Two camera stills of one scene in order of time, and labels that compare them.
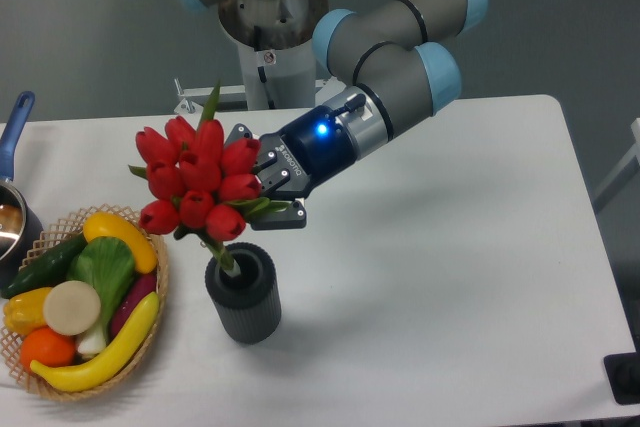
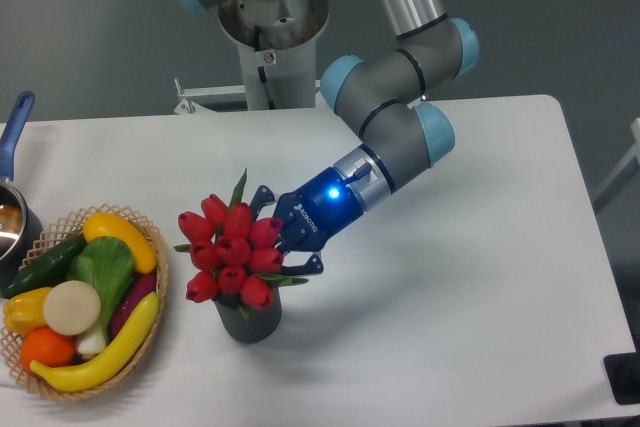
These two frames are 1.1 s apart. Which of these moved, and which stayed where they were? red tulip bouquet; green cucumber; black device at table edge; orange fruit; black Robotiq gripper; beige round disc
Moved: black Robotiq gripper; red tulip bouquet
Stayed: green cucumber; orange fruit; beige round disc; black device at table edge
